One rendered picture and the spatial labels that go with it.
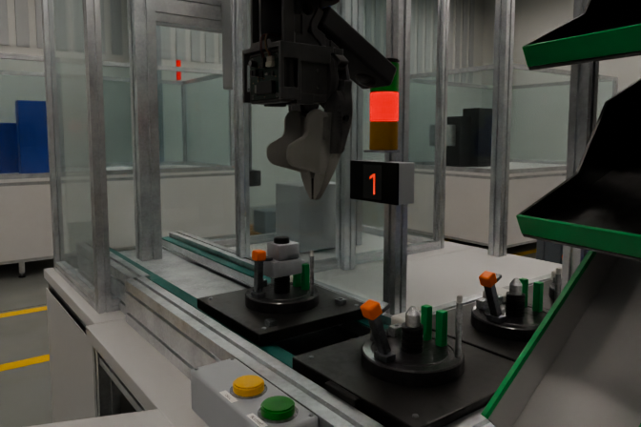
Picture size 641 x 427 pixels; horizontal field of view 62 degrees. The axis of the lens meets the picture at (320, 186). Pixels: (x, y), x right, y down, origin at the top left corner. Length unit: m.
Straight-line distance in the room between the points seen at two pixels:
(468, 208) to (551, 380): 5.32
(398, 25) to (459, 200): 5.07
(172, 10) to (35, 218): 4.02
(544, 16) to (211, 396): 12.75
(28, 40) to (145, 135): 7.02
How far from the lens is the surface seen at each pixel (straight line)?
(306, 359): 0.79
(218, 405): 0.74
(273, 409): 0.66
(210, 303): 1.05
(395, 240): 0.96
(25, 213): 5.50
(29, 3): 8.71
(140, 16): 1.66
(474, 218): 5.87
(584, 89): 0.63
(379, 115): 0.92
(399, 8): 0.97
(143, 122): 1.63
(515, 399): 0.60
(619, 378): 0.59
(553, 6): 13.15
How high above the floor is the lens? 1.29
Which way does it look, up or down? 5 degrees down
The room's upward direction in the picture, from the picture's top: straight up
